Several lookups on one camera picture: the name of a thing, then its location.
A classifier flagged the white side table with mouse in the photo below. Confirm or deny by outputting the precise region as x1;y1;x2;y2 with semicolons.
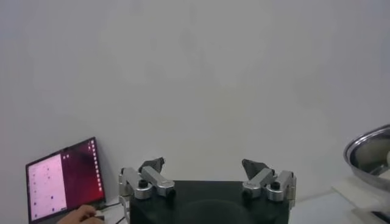
91;196;132;224

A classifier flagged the thin black laptop cable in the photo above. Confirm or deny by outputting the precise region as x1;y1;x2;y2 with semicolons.
96;200;126;224

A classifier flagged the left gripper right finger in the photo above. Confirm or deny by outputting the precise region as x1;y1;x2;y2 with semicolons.
241;158;297;203

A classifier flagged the laptop with red desktop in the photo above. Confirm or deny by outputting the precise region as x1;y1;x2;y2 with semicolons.
25;136;107;224

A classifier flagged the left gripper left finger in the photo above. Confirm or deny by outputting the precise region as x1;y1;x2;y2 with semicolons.
118;157;176;200

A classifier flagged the bare person hand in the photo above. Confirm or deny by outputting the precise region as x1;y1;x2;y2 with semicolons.
57;204;105;224

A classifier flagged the metal bowl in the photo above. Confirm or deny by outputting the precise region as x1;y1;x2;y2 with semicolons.
343;124;390;192

